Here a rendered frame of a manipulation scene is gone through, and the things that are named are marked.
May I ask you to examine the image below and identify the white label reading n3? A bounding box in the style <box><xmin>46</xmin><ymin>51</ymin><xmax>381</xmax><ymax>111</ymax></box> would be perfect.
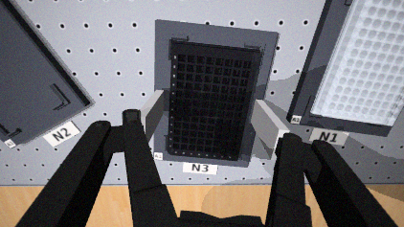
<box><xmin>183</xmin><ymin>162</ymin><xmax>217</xmax><ymax>174</ymax></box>

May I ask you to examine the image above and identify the white well plate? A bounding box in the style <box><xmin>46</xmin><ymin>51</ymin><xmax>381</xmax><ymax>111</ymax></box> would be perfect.
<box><xmin>310</xmin><ymin>0</ymin><xmax>404</xmax><ymax>126</ymax></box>

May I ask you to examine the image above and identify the black well plate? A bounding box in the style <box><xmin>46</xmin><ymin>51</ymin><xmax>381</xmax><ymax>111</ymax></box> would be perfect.
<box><xmin>168</xmin><ymin>40</ymin><xmax>260</xmax><ymax>161</ymax></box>

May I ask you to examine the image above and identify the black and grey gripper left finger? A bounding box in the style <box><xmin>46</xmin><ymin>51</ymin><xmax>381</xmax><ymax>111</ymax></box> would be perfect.
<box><xmin>14</xmin><ymin>90</ymin><xmax>181</xmax><ymax>227</ymax></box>

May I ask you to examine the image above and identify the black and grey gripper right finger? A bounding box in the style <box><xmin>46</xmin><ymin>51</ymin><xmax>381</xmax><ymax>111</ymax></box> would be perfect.
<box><xmin>251</xmin><ymin>100</ymin><xmax>398</xmax><ymax>227</ymax></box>

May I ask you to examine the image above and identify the grey perforated base plate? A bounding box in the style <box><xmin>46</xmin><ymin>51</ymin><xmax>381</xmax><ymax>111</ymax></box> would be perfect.
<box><xmin>0</xmin><ymin>0</ymin><xmax>404</xmax><ymax>187</ymax></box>

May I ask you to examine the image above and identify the white n2 label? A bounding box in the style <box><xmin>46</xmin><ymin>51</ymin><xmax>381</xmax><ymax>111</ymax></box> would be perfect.
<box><xmin>43</xmin><ymin>121</ymin><xmax>81</xmax><ymax>147</ymax></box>

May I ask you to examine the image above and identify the grey n1 label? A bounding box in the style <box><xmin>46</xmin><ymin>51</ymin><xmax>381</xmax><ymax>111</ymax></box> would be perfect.
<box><xmin>308</xmin><ymin>127</ymin><xmax>349</xmax><ymax>146</ymax></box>

